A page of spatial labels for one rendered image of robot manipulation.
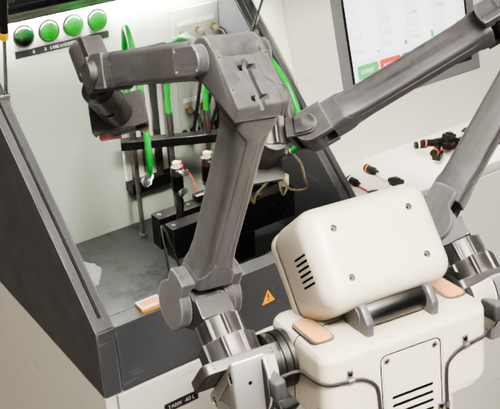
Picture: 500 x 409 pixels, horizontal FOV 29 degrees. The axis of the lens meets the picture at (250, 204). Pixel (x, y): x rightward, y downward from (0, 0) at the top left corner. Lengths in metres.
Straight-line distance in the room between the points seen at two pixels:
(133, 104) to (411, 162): 0.92
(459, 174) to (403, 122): 0.93
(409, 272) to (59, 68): 1.15
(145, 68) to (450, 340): 0.59
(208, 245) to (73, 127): 1.03
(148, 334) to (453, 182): 0.71
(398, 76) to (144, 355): 0.76
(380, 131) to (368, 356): 1.20
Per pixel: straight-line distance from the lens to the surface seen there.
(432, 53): 1.66
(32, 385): 2.45
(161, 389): 2.03
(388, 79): 1.65
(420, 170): 2.37
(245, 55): 1.20
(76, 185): 2.35
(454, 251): 1.54
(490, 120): 1.61
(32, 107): 2.24
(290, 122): 1.65
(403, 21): 2.47
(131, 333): 1.91
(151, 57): 1.38
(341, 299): 1.30
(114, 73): 1.50
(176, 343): 1.98
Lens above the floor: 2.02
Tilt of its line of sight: 28 degrees down
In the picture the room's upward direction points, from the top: 3 degrees counter-clockwise
